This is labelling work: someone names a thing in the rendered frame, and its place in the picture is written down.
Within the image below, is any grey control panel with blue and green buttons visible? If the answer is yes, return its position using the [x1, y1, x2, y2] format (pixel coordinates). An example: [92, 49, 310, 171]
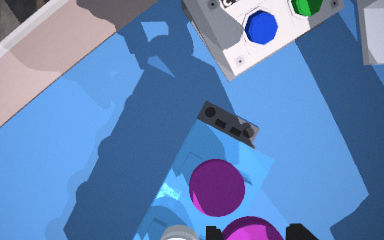
[181, 0, 345, 82]

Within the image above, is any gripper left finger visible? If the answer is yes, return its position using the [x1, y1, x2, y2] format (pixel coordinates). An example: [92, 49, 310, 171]
[206, 226, 224, 240]

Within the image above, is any blue flat mat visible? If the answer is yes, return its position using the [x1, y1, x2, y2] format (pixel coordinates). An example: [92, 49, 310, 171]
[0, 0, 384, 240]

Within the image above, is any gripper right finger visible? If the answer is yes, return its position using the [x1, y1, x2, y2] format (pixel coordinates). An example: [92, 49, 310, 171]
[285, 223, 319, 240]

